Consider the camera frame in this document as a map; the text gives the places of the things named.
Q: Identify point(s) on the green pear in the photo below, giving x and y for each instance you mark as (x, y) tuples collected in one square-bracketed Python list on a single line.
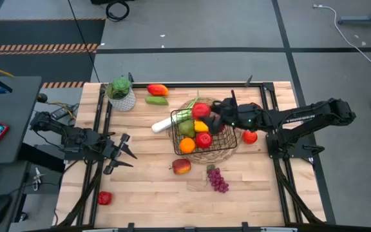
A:
[(186, 128)]

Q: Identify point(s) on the red and yellow apple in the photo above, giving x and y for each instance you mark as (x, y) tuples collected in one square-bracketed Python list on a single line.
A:
[(181, 166)]

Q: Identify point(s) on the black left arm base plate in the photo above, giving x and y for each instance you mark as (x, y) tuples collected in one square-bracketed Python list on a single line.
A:
[(76, 156)]

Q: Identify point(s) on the black aluminium table frame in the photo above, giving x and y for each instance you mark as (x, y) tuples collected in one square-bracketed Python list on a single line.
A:
[(188, 85)]

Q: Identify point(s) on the black round knob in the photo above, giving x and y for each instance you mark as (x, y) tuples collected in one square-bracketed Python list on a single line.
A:
[(42, 97)]

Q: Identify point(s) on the orange red tomato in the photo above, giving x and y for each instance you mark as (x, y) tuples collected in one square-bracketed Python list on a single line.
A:
[(250, 137)]

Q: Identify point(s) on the plant in white patterned pot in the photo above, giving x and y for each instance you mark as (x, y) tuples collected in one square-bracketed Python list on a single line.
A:
[(124, 101)]

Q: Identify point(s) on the red bell pepper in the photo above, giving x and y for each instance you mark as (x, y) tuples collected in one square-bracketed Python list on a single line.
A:
[(104, 198)]

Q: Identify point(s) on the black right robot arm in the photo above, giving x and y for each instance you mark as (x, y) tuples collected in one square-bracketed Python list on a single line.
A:
[(308, 117)]

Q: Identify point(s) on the round woven placemat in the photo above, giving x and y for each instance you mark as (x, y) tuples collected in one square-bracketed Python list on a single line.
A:
[(205, 158)]

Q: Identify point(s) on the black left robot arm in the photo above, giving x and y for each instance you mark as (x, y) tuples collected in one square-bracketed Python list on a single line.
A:
[(76, 138)]

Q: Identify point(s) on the white and green leek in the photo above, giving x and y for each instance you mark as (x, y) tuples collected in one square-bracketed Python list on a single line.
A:
[(163, 125)]

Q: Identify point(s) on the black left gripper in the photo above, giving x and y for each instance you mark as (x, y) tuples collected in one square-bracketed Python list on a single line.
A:
[(109, 150)]

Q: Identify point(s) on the black side desk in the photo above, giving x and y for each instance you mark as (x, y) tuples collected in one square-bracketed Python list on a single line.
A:
[(15, 106)]

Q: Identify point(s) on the yellow bell pepper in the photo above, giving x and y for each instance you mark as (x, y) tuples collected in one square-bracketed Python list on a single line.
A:
[(201, 126)]

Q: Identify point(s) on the orange fruit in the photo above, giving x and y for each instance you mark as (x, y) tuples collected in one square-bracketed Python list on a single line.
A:
[(187, 145)]

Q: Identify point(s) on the green cucumber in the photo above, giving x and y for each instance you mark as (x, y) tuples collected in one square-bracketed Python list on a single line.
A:
[(156, 100)]

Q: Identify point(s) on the black hazard-striped floor mat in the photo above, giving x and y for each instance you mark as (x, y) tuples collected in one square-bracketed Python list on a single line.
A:
[(43, 32)]

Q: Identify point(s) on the grey table leg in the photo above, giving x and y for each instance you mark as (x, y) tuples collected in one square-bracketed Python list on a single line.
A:
[(359, 21)]

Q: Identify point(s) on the black power adapter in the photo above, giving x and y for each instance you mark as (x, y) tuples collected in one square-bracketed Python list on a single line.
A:
[(61, 112)]

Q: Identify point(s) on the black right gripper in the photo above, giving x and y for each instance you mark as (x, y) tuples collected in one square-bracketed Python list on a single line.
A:
[(243, 114)]

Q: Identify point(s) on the purple grape bunch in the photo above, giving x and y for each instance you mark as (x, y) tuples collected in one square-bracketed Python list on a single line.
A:
[(217, 180)]

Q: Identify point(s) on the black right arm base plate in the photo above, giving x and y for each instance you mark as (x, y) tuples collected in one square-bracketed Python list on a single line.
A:
[(275, 149)]

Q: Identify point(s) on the red pomegranate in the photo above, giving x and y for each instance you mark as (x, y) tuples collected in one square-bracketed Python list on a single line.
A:
[(221, 128)]

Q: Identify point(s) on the red orange mango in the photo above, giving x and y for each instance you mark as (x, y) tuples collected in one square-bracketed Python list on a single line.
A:
[(157, 90)]

